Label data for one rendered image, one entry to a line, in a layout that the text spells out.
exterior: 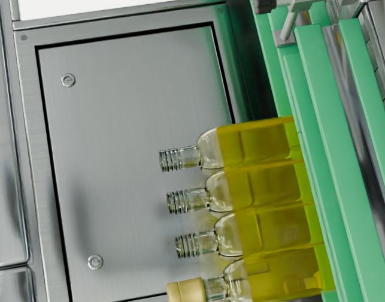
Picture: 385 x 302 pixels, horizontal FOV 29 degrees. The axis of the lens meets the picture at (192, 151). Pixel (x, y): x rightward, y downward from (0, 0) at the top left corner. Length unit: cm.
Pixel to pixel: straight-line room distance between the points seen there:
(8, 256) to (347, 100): 51
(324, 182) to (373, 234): 11
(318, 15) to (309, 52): 15
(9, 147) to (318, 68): 48
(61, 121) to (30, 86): 7
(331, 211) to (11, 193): 46
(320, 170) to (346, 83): 11
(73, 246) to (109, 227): 6
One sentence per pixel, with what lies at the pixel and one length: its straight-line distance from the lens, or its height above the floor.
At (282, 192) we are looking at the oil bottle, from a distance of 95.
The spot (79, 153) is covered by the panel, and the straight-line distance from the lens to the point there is 112.
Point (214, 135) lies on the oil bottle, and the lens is 96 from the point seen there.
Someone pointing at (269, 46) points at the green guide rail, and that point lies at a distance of 109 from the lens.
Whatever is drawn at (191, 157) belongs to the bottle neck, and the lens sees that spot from 97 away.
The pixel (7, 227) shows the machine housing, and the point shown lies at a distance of 110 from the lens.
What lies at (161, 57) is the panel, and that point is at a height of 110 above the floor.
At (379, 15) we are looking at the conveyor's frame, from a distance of 93.
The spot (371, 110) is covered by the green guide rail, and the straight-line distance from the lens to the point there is 89.
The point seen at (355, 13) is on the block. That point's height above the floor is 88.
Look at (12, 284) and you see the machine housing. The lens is 108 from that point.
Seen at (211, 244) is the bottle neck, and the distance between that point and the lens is 94.
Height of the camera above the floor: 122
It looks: 7 degrees down
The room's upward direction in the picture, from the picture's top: 99 degrees counter-clockwise
